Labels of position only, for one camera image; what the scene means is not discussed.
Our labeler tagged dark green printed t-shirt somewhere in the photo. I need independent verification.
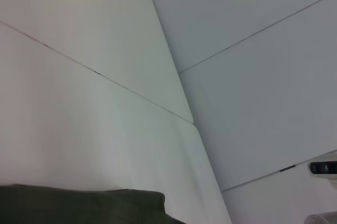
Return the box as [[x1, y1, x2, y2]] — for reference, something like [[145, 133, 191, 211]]
[[0, 183, 186, 224]]

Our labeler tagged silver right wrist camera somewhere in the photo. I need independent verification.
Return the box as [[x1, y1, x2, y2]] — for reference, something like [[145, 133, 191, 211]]
[[309, 151, 337, 180]]

